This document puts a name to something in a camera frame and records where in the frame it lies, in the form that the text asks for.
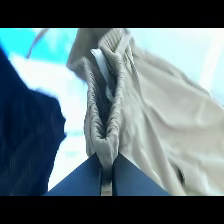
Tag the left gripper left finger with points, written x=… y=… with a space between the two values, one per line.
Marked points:
x=83 y=180

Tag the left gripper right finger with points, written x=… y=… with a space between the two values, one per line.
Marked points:
x=136 y=181

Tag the brown trousers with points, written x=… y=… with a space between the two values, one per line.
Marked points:
x=160 y=120

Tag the black garment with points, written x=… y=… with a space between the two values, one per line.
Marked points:
x=26 y=140

